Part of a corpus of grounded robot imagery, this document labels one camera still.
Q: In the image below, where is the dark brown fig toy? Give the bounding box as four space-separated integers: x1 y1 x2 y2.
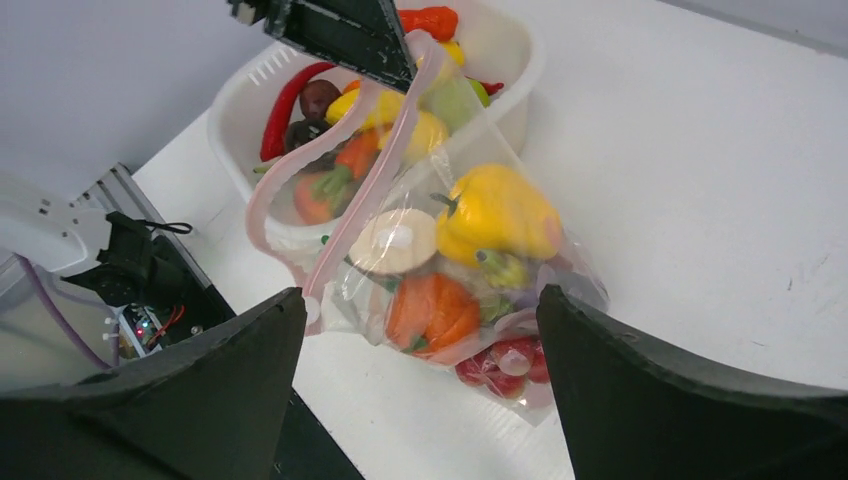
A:
299 79 341 119

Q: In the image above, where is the red chili pepper toy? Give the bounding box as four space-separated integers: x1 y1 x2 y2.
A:
259 62 334 162

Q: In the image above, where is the white plastic food bin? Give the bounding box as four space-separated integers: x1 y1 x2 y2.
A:
208 1 545 254

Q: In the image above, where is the small red radish toy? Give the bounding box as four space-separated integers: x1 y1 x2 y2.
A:
311 129 381 208

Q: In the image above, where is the clear pink-dotted zip bag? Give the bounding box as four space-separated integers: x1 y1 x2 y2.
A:
246 32 609 424

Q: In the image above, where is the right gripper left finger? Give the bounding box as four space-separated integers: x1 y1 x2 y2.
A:
1 288 306 479

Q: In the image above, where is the yellow banana toy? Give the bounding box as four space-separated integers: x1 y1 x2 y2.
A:
324 87 407 131

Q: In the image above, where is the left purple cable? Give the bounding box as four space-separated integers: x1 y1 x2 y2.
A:
15 254 121 372

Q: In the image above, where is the purple eggplant toy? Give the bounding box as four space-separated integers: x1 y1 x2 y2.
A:
474 249 531 290

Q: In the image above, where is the red cherry bunch green stem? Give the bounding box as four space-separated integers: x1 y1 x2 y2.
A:
454 336 551 400

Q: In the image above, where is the yellow lemon toy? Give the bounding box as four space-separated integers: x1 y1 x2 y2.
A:
368 111 450 165

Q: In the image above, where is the brown mushroom slice toy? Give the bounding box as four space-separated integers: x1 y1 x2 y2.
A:
348 209 437 275

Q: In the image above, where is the yellow bell pepper toy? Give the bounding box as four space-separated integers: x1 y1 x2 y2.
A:
430 163 563 268

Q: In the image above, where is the green lime toy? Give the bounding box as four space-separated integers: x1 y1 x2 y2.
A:
420 78 491 133

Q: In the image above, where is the orange pumpkin toy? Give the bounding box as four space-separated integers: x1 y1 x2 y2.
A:
385 273 481 357

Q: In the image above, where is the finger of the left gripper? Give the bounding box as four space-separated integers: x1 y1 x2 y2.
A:
227 0 417 93

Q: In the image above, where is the dark purple plum toy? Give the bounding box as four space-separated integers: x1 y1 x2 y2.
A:
283 118 330 153

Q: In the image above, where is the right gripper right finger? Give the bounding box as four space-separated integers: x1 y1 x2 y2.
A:
536 285 847 479

